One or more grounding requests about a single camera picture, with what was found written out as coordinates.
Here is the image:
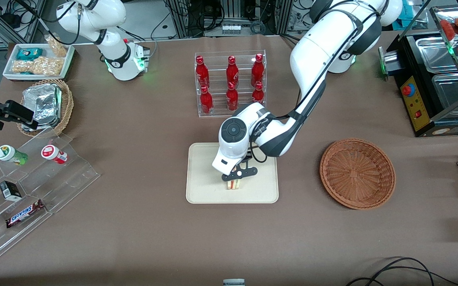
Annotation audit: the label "brown snickers bar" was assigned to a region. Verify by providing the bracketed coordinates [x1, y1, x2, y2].
[5, 199, 46, 229]

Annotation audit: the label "red lidded cup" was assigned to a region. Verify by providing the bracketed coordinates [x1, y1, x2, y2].
[41, 145, 69, 165]

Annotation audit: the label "small clear peanut bag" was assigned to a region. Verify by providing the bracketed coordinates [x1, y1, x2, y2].
[45, 35, 69, 58]

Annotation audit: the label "steel warmer pan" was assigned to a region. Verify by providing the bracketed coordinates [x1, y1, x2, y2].
[415, 35, 458, 74]

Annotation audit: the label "large brown wicker basket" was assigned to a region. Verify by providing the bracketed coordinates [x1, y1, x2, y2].
[320, 138, 396, 210]

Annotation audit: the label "silver foil wrapped packs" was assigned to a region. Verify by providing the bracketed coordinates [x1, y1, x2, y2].
[22, 84, 63, 128]

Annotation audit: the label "black food warmer cabinet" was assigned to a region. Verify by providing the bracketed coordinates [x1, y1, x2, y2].
[386, 5, 458, 138]

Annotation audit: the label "shiny steel cylinder handle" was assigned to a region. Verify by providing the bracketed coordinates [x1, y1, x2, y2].
[378, 46, 401, 81]

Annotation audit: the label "wide clear peanut bag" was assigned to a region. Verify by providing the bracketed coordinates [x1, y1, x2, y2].
[11, 56, 64, 76]

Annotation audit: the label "black floor cables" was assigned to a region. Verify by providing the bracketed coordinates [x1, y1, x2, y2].
[346, 257, 458, 286]

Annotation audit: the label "green lidded cup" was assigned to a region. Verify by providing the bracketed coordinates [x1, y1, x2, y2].
[0, 145, 29, 166]

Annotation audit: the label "cream plastic tray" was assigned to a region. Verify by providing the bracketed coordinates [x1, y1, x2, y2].
[186, 142, 279, 204]

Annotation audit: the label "small black carton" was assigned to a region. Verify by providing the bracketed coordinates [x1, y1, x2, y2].
[0, 180, 23, 201]

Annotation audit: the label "red cola bottle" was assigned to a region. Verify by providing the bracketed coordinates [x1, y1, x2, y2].
[200, 85, 214, 115]
[195, 56, 210, 89]
[226, 81, 239, 112]
[226, 56, 240, 86]
[251, 81, 265, 105]
[251, 54, 265, 86]

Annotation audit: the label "clear acrylic stepped stand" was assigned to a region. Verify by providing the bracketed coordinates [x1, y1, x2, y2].
[0, 127, 101, 269]

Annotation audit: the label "small tan wicker basket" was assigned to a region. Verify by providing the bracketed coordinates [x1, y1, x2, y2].
[16, 78, 74, 138]

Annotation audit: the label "white rectangular snack tray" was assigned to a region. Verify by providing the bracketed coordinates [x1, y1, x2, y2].
[2, 43, 76, 81]

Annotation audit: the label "teal cardboard box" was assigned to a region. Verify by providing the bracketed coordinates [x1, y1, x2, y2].
[397, 7, 425, 29]

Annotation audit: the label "teal snack packet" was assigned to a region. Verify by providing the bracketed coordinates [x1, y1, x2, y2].
[16, 47, 44, 61]

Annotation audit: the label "clear acrylic bottle rack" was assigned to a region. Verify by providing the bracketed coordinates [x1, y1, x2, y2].
[194, 50, 267, 118]

